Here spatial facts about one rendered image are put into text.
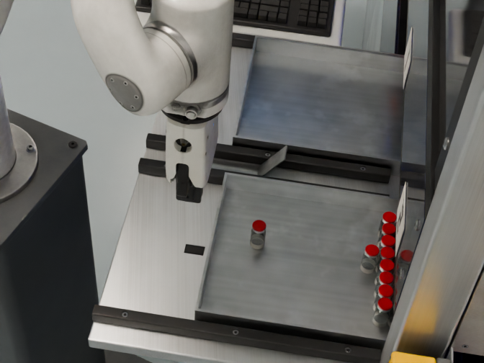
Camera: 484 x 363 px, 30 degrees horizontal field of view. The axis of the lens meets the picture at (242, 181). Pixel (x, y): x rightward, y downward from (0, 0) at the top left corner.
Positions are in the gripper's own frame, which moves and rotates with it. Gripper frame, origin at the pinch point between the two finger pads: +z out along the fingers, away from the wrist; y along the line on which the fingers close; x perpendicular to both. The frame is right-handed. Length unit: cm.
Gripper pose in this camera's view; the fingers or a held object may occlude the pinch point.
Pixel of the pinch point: (189, 186)
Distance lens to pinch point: 114.1
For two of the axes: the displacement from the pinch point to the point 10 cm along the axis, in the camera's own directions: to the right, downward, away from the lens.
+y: 1.5, -7.4, 6.6
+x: -9.9, -1.5, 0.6
